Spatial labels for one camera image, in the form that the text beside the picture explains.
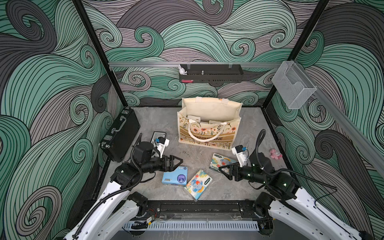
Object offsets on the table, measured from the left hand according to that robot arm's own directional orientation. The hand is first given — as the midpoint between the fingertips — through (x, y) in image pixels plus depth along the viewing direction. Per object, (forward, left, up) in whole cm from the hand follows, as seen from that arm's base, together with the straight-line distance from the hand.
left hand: (178, 160), depth 68 cm
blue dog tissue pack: (-2, +1, -17) cm, 17 cm away
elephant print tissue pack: (+8, -22, -17) cm, 29 cm away
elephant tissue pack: (-5, -10, -16) cm, 20 cm away
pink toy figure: (+13, -58, -19) cm, 62 cm away
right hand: (-3, -21, -4) cm, 21 cm away
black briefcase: (+13, +34, -4) cm, 36 cm away
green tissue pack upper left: (+25, +17, -16) cm, 34 cm away
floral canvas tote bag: (+29, -18, -8) cm, 35 cm away
